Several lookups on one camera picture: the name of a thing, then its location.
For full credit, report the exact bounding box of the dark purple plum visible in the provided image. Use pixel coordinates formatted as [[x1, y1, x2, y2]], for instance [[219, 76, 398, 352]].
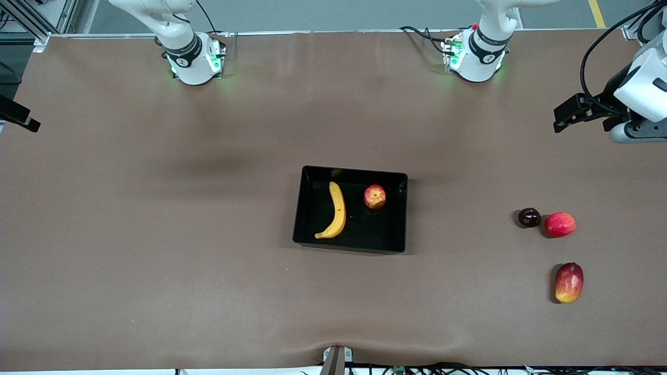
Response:
[[517, 207, 541, 229]]

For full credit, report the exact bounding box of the yellow banana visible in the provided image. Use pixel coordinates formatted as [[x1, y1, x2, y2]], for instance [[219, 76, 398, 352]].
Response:
[[314, 181, 347, 240]]

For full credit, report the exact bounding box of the black rectangular plastic box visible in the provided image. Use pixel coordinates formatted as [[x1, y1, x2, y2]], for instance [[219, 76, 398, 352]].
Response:
[[292, 165, 409, 255]]

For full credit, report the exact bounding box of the red yellow striped apple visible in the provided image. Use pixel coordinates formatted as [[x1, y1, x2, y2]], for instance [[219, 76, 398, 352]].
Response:
[[363, 184, 387, 210]]

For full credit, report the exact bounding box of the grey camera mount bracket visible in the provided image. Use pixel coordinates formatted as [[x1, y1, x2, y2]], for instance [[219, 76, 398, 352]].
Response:
[[319, 345, 355, 375]]

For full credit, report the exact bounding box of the black right base cable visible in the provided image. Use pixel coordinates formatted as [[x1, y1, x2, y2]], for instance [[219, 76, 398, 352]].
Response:
[[195, 0, 230, 53]]

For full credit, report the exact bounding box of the black base cable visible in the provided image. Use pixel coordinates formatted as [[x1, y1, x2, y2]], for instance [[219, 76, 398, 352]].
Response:
[[399, 25, 456, 55], [195, 0, 230, 53]]

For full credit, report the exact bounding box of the red round peach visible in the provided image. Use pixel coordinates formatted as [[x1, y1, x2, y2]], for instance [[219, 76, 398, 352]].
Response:
[[544, 211, 577, 239]]

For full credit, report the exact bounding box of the aluminium frame post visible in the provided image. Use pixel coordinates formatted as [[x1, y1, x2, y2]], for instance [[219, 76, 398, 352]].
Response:
[[0, 0, 79, 53], [623, 0, 667, 41]]

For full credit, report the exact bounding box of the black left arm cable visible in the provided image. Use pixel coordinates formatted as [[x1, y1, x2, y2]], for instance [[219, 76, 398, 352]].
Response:
[[580, 0, 667, 116]]

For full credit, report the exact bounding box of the red yellow mango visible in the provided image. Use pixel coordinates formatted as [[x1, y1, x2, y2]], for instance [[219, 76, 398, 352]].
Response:
[[554, 262, 584, 304]]

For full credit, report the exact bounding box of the black left base cable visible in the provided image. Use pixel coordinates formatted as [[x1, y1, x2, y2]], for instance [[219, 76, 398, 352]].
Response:
[[399, 25, 456, 55]]

